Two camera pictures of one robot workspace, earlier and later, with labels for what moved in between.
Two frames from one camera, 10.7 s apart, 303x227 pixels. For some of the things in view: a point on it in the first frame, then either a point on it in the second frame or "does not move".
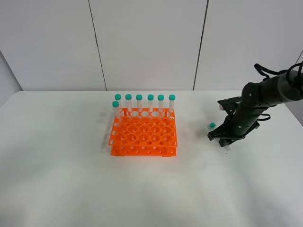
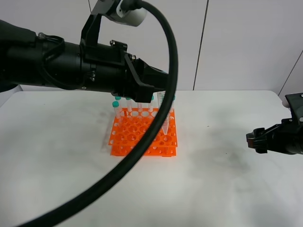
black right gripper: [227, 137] -> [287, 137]
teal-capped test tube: [212, 125] -> [160, 95]
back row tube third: [139, 97] does not move
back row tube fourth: [150, 98] does not move
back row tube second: [128, 97] does not move
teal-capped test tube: [115, 105] does not move
